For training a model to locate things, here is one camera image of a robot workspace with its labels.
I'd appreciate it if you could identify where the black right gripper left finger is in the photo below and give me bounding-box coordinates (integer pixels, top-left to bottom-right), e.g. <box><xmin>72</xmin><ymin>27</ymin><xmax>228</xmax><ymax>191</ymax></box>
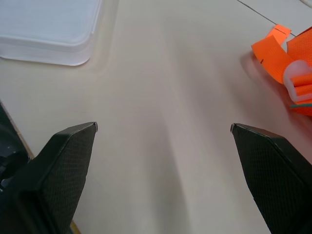
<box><xmin>0</xmin><ymin>121</ymin><xmax>98</xmax><ymax>234</ymax></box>

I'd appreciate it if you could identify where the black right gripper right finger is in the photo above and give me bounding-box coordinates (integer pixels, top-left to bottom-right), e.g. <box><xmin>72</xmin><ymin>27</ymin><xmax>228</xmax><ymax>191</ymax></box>
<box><xmin>230</xmin><ymin>123</ymin><xmax>312</xmax><ymax>234</ymax></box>

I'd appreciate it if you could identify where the white plastic tray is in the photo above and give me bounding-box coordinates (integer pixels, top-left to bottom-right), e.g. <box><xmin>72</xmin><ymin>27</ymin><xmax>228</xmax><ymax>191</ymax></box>
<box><xmin>0</xmin><ymin>0</ymin><xmax>103</xmax><ymax>67</ymax></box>

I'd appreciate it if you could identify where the white plastic strap buckle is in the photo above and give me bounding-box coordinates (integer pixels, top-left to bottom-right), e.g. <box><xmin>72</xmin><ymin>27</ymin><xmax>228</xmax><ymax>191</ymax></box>
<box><xmin>282</xmin><ymin>60</ymin><xmax>312</xmax><ymax>104</ymax></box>

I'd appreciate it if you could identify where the orange strap with white buckle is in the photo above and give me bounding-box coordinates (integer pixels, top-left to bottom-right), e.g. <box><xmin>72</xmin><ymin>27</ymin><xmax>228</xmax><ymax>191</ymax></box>
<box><xmin>251</xmin><ymin>23</ymin><xmax>312</xmax><ymax>117</ymax></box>

